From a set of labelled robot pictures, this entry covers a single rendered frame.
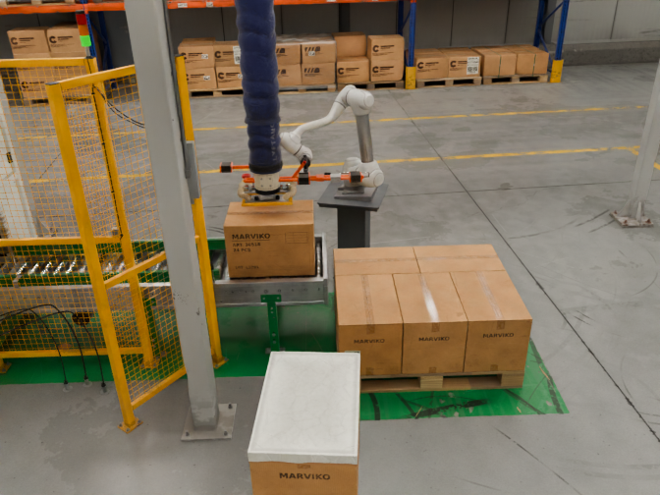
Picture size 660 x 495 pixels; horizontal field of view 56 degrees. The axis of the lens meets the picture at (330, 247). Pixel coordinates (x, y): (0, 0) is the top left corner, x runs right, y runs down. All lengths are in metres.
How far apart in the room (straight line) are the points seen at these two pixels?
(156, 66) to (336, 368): 1.55
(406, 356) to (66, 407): 2.21
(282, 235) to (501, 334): 1.55
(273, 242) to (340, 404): 1.87
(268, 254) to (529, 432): 2.00
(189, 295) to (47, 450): 1.36
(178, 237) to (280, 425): 1.20
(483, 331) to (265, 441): 1.94
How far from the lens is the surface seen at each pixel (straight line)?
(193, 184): 3.27
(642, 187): 6.75
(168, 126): 3.02
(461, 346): 4.02
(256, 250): 4.24
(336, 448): 2.39
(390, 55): 11.47
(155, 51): 2.94
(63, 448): 4.17
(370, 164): 4.79
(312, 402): 2.58
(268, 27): 3.89
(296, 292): 4.22
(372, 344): 3.92
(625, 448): 4.14
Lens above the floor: 2.74
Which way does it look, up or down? 28 degrees down
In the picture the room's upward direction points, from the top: 1 degrees counter-clockwise
